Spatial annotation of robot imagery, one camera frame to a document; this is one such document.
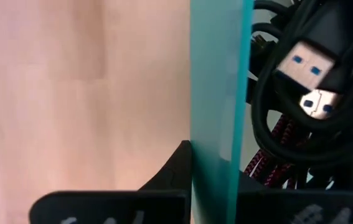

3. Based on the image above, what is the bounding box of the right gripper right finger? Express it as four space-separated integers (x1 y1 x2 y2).
237 170 267 192

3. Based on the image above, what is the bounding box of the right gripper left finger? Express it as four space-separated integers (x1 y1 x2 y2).
138 140 192 192

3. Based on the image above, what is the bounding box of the red braided cable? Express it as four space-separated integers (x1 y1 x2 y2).
243 113 313 189

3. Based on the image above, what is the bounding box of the small black cable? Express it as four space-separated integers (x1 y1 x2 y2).
288 88 353 190

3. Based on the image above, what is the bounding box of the thick black cable bundle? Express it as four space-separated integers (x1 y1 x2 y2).
252 0 353 166

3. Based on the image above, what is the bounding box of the teal translucent plastic bin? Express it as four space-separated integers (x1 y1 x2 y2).
190 0 255 224

